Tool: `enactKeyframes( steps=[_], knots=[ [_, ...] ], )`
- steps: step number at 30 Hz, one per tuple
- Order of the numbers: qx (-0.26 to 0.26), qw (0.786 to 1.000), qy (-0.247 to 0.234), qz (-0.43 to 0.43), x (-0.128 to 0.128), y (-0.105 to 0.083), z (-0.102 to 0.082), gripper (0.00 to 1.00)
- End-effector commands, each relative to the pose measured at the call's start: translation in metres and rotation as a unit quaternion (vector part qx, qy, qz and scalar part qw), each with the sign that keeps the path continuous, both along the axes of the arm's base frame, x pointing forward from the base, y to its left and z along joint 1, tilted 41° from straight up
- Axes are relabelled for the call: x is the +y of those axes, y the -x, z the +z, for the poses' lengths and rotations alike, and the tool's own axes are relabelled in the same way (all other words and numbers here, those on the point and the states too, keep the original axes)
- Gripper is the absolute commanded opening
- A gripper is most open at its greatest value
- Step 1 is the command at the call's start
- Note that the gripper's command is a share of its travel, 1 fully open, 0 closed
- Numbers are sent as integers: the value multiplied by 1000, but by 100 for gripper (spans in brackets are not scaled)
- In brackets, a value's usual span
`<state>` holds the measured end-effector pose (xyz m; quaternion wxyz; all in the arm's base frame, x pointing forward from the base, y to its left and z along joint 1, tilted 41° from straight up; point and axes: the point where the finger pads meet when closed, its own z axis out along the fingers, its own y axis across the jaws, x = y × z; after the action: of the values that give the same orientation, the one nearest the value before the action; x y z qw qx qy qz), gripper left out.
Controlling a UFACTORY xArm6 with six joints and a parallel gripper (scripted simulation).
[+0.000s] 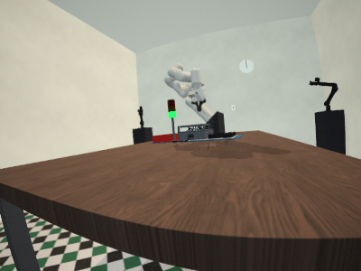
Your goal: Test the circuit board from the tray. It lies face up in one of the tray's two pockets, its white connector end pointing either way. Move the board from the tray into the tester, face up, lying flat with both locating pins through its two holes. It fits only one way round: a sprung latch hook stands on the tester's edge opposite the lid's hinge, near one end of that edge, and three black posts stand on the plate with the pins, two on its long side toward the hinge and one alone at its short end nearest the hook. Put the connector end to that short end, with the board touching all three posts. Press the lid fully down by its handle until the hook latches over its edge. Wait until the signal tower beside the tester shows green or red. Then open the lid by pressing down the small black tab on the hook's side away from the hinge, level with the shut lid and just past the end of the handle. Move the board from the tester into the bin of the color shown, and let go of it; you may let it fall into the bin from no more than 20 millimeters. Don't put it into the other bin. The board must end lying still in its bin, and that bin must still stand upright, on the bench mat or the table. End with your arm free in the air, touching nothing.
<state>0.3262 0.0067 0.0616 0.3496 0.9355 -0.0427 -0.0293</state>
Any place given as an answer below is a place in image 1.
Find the red bin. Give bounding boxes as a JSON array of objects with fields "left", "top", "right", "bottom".
[{"left": 153, "top": 134, "right": 178, "bottom": 143}]

